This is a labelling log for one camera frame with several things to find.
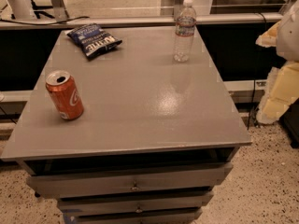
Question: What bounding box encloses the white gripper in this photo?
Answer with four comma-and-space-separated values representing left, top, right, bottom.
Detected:
256, 0, 299, 124

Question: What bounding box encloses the red coke can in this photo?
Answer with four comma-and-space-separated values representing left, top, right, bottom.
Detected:
46, 70, 84, 120

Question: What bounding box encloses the clear plastic water bottle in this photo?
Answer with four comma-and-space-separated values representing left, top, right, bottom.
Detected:
174, 0, 196, 63

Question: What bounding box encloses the grey drawer cabinet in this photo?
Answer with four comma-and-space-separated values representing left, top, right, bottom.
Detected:
0, 25, 252, 224

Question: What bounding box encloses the middle grey drawer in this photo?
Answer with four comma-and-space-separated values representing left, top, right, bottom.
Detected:
58, 189, 213, 217

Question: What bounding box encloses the grey drawer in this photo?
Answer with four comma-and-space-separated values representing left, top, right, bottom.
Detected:
58, 189, 213, 217
65, 207, 202, 224
27, 162, 233, 198

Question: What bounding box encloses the bottom grey drawer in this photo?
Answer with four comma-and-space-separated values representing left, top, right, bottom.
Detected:
65, 207, 202, 224

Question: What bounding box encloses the blue chip bag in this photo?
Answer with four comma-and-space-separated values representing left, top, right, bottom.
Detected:
66, 23, 122, 59

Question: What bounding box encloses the top grey drawer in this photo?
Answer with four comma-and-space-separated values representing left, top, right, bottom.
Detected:
27, 162, 233, 198

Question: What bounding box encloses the black hanging cable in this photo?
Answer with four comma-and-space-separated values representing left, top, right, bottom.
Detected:
246, 12, 268, 131

